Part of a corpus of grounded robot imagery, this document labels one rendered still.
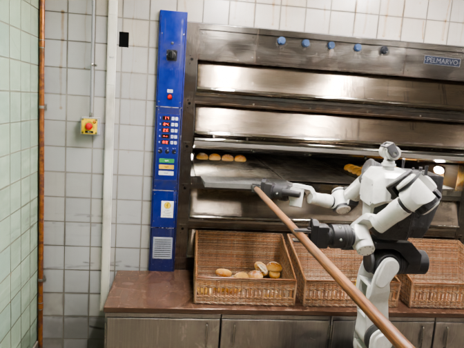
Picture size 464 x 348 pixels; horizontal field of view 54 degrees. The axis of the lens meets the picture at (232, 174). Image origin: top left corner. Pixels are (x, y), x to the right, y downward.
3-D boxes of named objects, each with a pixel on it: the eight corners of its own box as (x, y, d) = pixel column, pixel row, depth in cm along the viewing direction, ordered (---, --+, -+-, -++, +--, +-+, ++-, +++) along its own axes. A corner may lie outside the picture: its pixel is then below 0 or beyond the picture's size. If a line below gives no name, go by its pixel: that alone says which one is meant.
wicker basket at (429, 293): (373, 275, 304) (378, 235, 300) (453, 278, 310) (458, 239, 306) (408, 308, 257) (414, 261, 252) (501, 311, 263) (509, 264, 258)
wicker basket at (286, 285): (192, 271, 290) (194, 228, 286) (279, 273, 296) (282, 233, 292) (192, 304, 242) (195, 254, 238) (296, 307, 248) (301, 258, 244)
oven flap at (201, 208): (189, 218, 285) (189, 186, 289) (456, 229, 307) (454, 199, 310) (189, 217, 281) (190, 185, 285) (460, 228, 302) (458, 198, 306)
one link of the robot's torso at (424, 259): (414, 268, 222) (418, 233, 220) (429, 279, 210) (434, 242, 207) (360, 268, 218) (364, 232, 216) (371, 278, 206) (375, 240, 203)
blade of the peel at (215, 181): (300, 190, 262) (300, 186, 261) (204, 187, 254) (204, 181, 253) (284, 179, 297) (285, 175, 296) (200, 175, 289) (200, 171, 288)
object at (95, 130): (82, 133, 271) (83, 116, 269) (100, 134, 272) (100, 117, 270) (80, 134, 264) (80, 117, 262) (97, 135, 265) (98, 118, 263)
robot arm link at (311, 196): (291, 182, 242) (312, 187, 247) (287, 199, 242) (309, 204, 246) (296, 183, 236) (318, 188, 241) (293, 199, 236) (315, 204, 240)
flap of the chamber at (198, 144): (193, 145, 264) (192, 148, 284) (480, 161, 285) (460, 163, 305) (194, 140, 264) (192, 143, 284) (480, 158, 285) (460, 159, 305)
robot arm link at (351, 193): (346, 196, 256) (370, 173, 240) (351, 216, 248) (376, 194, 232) (329, 192, 252) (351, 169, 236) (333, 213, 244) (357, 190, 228)
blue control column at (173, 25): (159, 255, 484) (168, 47, 451) (174, 256, 486) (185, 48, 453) (144, 356, 294) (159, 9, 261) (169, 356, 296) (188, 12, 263)
